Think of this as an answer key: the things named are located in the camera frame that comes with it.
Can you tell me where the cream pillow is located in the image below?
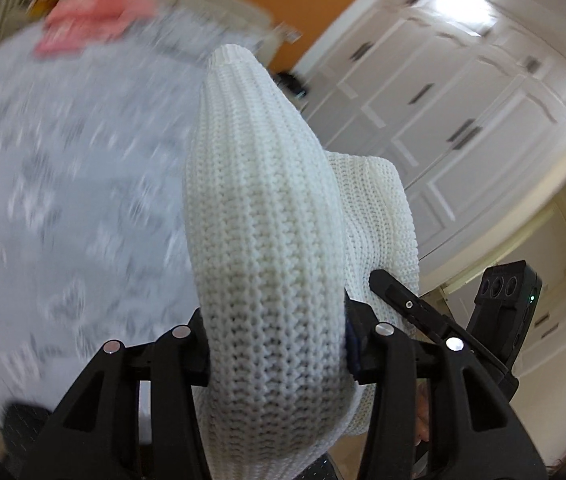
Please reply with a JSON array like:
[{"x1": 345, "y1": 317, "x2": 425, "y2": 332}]
[{"x1": 159, "y1": 0, "x2": 275, "y2": 32}]

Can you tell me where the white panelled wardrobe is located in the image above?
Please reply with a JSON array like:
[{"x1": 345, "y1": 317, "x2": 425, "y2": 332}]
[{"x1": 289, "y1": 0, "x2": 566, "y2": 380}]

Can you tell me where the pink garment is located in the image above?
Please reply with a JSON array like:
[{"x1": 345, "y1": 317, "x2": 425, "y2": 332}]
[{"x1": 33, "y1": 0, "x2": 158, "y2": 58}]

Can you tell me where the grey butterfly-pattern bedspread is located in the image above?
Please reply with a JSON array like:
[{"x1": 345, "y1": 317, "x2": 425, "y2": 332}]
[{"x1": 0, "y1": 9, "x2": 263, "y2": 425}]

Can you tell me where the white knitted sweater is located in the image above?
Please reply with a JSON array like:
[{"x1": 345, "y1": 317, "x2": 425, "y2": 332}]
[{"x1": 184, "y1": 44, "x2": 420, "y2": 479}]

